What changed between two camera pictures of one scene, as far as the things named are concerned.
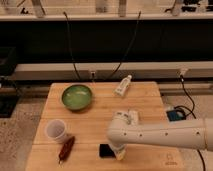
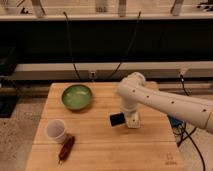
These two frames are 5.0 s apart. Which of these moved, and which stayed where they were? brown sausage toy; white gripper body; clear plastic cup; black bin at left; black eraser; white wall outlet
Moved: white gripper body; black eraser
Stayed: white wall outlet; black bin at left; clear plastic cup; brown sausage toy
